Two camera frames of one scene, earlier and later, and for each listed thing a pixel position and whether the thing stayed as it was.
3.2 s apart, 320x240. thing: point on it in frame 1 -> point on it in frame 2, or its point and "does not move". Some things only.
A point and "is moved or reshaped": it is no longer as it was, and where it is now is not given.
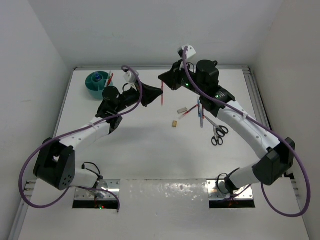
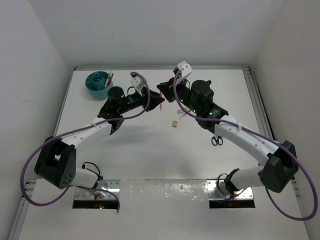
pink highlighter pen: (162, 96) is moved or reshaped
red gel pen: (110, 79) does not move
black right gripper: (169, 77) -> (167, 88)
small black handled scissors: (217, 139) does not move
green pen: (108, 78) does not move
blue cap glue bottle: (97, 76) does not move
